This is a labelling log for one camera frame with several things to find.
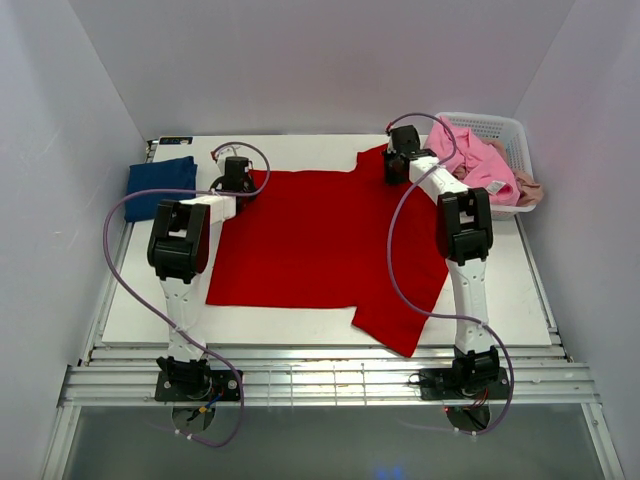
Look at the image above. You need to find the red t-shirt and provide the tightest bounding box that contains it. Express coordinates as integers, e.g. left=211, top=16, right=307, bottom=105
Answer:
left=206, top=147, right=448, bottom=357

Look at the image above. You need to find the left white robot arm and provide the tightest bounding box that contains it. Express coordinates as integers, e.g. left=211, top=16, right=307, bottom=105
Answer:
left=147, top=155, right=258, bottom=400

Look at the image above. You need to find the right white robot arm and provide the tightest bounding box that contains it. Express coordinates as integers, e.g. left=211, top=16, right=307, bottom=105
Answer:
left=383, top=123, right=500, bottom=397

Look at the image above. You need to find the folded blue t-shirt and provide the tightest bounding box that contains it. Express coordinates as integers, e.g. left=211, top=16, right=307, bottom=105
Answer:
left=124, top=156, right=198, bottom=223

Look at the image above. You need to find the small blue label sticker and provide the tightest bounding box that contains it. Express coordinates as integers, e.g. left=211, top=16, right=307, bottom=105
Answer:
left=158, top=136, right=193, bottom=145

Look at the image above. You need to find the white plastic laundry basket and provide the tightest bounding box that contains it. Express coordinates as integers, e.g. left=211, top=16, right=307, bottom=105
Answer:
left=425, top=112, right=537, bottom=220

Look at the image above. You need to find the beige garment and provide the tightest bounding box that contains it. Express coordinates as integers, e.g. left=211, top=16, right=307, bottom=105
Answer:
left=483, top=138, right=544, bottom=207

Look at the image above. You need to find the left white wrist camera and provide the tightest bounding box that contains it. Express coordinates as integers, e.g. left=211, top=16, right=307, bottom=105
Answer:
left=210, top=146, right=238, bottom=163

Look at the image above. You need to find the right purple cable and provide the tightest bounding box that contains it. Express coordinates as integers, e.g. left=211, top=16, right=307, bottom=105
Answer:
left=385, top=112, right=516, bottom=437

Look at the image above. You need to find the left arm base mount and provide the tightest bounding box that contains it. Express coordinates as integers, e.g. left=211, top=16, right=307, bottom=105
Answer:
left=153, top=369, right=241, bottom=434

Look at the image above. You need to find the aluminium table frame rail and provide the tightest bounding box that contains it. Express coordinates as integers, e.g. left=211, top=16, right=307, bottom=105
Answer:
left=59, top=344, right=600, bottom=407

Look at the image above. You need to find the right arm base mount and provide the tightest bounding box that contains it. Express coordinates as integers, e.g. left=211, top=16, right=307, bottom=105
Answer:
left=407, top=368, right=511, bottom=434

